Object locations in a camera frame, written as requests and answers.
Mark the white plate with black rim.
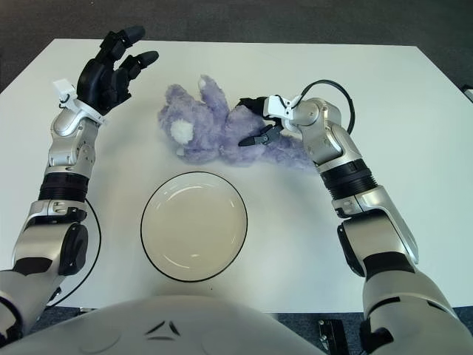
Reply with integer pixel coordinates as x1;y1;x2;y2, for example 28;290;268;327
140;170;249;283

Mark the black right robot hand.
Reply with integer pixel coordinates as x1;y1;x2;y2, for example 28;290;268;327
238;96;285;148

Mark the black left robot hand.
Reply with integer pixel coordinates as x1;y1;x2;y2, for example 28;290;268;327
75;24;160;115

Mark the thin black left elbow cable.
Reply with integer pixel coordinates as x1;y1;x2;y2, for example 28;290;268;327
46;199;103;306

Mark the purple plush bunny doll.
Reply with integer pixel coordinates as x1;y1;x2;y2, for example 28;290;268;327
157;73;319;171

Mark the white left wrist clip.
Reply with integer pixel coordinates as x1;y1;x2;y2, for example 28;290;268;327
52;78;77;101

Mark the grey robot torso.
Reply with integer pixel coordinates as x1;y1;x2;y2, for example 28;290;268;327
0;294;326;355

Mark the black metal bracket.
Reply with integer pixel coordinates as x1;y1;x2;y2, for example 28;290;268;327
317;318;348;355

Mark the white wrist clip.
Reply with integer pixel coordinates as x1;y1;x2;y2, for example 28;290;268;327
52;78;77;101
264;95;302;121

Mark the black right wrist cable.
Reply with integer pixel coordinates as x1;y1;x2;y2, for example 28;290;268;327
291;79;356;136

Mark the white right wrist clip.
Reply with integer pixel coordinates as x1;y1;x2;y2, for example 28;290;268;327
264;95;302;121

